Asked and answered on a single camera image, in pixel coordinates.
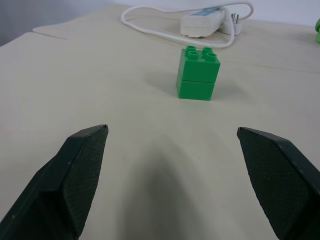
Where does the white power plug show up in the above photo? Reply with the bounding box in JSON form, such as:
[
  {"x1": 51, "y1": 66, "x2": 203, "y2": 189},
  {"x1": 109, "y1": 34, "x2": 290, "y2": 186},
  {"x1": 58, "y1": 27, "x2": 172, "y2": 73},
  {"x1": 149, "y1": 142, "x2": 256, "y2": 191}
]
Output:
[{"x1": 221, "y1": 12, "x2": 243, "y2": 37}]

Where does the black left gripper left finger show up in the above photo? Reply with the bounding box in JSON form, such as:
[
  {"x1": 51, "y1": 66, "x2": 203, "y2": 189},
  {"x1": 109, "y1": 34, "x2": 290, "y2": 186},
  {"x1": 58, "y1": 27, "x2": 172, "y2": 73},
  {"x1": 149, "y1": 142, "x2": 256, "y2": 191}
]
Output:
[{"x1": 0, "y1": 124, "x2": 109, "y2": 240}]

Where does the white power strip with cable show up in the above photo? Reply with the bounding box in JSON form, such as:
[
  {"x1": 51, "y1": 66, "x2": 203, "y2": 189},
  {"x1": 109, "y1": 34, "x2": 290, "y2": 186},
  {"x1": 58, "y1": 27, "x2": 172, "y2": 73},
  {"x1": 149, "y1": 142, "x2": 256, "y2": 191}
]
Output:
[{"x1": 120, "y1": 0, "x2": 255, "y2": 49}]

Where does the green object at table edge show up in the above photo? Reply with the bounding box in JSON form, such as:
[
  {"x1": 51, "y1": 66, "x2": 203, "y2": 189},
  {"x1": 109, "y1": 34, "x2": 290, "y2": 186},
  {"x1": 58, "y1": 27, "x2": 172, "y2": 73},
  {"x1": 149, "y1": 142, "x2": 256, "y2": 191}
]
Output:
[{"x1": 313, "y1": 19, "x2": 320, "y2": 43}]

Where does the green toy brick stack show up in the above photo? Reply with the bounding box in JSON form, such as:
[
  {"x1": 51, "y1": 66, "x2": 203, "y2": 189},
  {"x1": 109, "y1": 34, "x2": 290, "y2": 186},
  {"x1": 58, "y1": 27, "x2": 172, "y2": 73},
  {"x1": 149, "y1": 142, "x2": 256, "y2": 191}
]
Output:
[{"x1": 175, "y1": 45, "x2": 222, "y2": 101}]

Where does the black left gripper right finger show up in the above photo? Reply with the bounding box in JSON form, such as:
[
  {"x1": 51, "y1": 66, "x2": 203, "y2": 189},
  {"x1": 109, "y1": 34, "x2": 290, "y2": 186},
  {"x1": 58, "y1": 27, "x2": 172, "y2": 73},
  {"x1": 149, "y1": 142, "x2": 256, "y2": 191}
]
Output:
[{"x1": 236, "y1": 126, "x2": 320, "y2": 240}]

